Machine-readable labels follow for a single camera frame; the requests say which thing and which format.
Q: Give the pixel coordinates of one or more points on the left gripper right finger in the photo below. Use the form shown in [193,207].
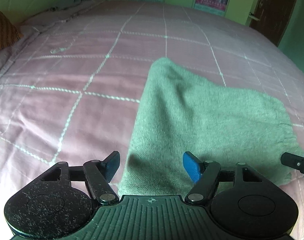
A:
[205,178]

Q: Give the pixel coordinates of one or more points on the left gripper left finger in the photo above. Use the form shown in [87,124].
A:
[98,175]

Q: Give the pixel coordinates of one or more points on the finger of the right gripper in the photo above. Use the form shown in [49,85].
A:
[293,161]

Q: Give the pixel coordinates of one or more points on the grey-green fleece pants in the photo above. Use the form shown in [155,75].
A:
[180,111]

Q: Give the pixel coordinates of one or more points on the lilac pillow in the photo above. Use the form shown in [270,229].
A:
[10,54]

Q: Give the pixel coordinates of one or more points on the dark brown wooden door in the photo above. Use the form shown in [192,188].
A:
[274,19]

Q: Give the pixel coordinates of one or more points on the orange striped pillow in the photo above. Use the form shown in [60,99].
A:
[9,34]

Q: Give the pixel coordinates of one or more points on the grey crumpled cloth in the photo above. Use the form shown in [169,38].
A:
[65,4]

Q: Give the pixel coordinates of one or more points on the cream corner shelves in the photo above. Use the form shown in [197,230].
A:
[253,14]

